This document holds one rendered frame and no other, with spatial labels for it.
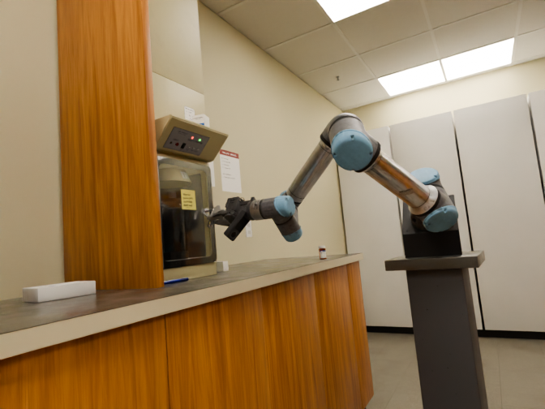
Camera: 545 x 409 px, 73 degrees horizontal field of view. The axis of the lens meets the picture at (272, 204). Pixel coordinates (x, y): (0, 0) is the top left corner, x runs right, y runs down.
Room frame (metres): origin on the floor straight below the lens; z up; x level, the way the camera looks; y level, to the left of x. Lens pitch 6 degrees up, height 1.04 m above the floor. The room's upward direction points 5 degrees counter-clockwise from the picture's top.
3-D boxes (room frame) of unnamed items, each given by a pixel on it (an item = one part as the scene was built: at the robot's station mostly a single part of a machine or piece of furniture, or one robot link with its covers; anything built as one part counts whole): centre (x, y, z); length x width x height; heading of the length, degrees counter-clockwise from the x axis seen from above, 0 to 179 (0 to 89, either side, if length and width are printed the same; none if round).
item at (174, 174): (1.40, 0.33, 1.19); 0.30 x 0.01 x 0.40; 150
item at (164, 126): (1.37, 0.28, 1.46); 0.32 x 0.12 x 0.10; 150
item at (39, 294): (1.12, 0.66, 0.96); 0.16 x 0.12 x 0.04; 142
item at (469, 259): (1.50, -0.63, 0.92); 0.32 x 0.32 x 0.04; 57
